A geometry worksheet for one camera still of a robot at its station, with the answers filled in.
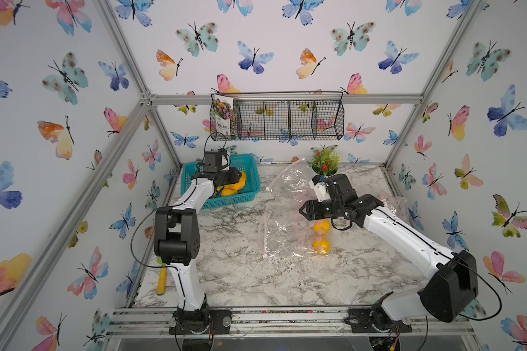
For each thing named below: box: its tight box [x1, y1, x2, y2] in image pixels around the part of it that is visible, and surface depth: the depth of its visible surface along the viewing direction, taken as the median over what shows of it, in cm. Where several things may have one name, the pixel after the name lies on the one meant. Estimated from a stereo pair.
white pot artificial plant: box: [311, 147, 342, 177], surface depth 104 cm
